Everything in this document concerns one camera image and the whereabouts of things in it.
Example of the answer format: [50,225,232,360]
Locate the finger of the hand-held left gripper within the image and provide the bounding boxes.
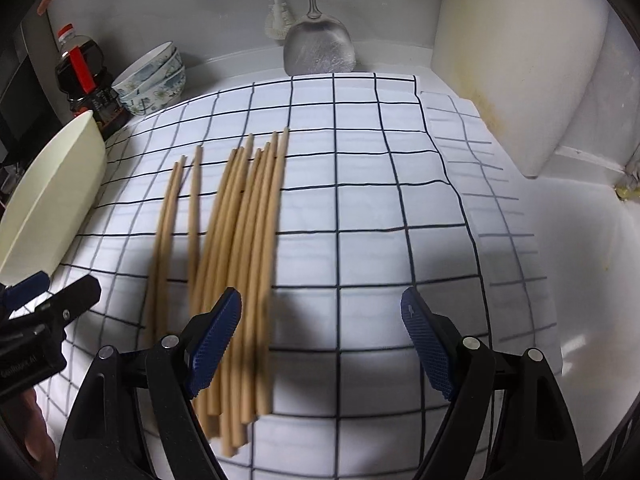
[0,270,52,313]
[7,274,102,333]

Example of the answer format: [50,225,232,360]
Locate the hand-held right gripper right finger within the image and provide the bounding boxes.
[400,286,586,480]

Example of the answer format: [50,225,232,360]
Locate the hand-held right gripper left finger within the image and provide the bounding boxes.
[57,286,243,480]

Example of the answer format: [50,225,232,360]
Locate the cream round plate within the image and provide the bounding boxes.
[0,109,107,286]

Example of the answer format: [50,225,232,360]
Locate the pile of wooden chopsticks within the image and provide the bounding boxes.
[142,126,292,458]

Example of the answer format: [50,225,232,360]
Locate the person's left hand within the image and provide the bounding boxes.
[0,390,57,478]

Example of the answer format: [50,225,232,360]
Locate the white black checked cloth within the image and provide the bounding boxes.
[30,72,561,480]

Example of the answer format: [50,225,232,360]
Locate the floral ceramic bowl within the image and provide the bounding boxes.
[116,52,183,103]
[120,64,188,117]
[111,41,179,95]

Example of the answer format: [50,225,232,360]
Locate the dark soy sauce bottle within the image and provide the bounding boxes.
[54,23,133,141]

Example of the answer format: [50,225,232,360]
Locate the metal spatula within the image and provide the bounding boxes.
[284,0,357,77]

